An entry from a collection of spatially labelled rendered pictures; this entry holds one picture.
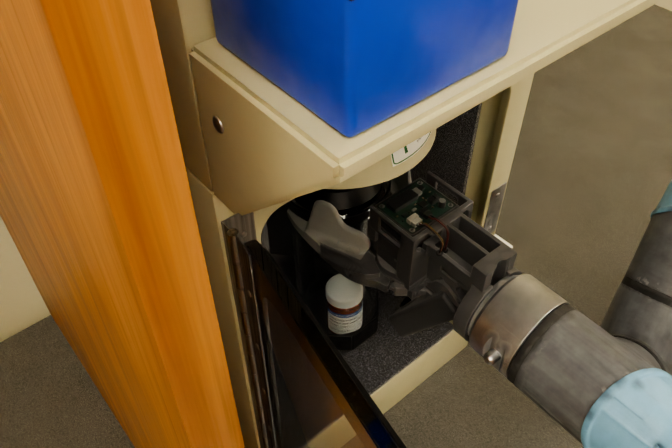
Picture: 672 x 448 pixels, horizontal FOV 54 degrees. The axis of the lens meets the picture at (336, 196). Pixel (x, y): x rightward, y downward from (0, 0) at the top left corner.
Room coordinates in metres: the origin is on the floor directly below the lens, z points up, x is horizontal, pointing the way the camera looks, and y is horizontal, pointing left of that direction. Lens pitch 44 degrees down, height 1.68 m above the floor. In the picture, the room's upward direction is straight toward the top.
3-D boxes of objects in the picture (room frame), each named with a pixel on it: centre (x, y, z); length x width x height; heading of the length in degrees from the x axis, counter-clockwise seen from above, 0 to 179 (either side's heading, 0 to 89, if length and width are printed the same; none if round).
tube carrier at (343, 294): (0.47, 0.00, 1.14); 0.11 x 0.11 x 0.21
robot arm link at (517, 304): (0.30, -0.14, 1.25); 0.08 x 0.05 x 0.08; 130
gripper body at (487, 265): (0.36, -0.09, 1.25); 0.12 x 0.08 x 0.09; 40
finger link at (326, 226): (0.41, 0.01, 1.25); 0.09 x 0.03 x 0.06; 65
